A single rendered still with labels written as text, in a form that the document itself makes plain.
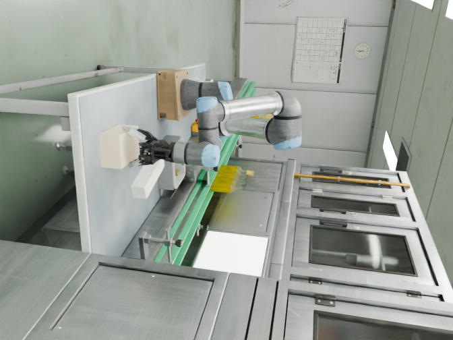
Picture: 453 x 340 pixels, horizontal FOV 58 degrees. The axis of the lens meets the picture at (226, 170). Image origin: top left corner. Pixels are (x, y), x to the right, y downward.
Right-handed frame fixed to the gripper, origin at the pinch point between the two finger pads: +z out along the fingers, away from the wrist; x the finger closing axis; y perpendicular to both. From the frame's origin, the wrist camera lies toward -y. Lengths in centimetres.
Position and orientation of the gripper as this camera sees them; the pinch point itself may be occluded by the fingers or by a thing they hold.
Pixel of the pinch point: (124, 146)
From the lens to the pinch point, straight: 152.1
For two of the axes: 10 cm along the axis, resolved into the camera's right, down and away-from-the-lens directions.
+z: -9.8, -1.0, 1.9
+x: -0.3, 9.5, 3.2
